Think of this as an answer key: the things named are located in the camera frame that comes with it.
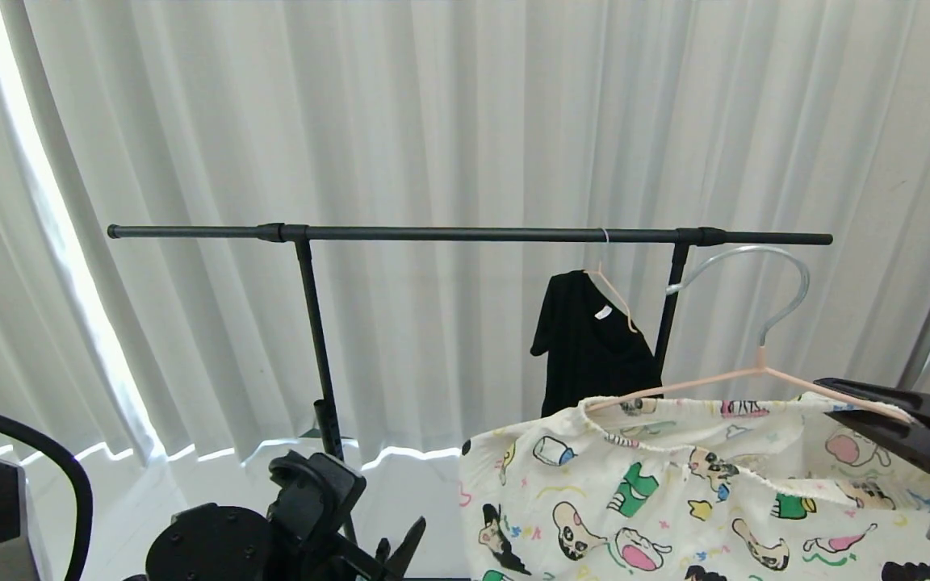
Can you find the cream printed garment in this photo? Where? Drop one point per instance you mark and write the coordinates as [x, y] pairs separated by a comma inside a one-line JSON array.
[[675, 500]]

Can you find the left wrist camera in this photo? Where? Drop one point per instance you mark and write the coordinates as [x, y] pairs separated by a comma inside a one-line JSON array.
[[316, 492]]

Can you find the black garment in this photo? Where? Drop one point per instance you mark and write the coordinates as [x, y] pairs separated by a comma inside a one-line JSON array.
[[586, 355]]

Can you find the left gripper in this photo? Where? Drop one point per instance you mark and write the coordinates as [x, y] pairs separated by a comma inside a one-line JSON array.
[[352, 561]]

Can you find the pink clothes hanger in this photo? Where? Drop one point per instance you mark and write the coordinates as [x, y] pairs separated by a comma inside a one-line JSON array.
[[788, 307], [618, 303]]

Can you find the white curtain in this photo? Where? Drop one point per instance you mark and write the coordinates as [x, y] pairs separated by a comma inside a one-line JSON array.
[[433, 105]]

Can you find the black clothes rack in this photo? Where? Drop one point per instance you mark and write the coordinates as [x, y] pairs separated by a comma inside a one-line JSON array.
[[473, 234]]

